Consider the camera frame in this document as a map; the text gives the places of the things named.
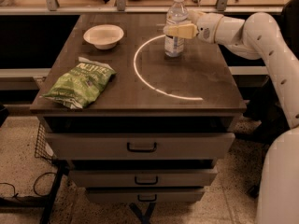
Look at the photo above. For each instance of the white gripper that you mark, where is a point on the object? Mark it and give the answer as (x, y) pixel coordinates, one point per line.
(206, 27)

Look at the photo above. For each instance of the clear plastic water bottle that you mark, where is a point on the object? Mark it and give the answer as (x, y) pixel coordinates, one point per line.
(177, 14)

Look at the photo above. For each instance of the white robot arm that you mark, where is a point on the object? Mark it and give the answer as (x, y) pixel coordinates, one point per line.
(256, 37)

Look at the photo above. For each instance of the white ceramic bowl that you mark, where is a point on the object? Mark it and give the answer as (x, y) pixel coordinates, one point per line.
(104, 36)

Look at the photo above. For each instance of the black office chair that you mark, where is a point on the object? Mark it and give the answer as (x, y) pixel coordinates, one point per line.
(259, 126)

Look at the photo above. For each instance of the grey drawer cabinet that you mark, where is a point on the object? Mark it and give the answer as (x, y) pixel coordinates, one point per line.
(150, 92)

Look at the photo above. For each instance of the green chip bag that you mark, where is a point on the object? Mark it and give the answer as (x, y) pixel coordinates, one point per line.
(82, 85)

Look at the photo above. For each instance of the bottom grey drawer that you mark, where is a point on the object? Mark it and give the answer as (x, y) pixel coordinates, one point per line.
(144, 195)

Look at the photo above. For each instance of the grey drawer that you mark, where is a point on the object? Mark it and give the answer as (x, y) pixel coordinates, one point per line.
(144, 195)
(144, 178)
(141, 146)

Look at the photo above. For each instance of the top grey drawer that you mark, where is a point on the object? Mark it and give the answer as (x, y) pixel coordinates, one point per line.
(141, 146)

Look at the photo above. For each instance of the middle grey drawer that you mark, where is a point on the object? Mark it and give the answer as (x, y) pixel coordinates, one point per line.
(144, 178)

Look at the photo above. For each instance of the black metal stand leg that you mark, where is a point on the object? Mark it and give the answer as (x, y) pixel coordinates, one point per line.
(44, 202)

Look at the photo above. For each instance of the wire mesh basket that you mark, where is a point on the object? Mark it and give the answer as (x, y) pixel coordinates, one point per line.
(42, 148)

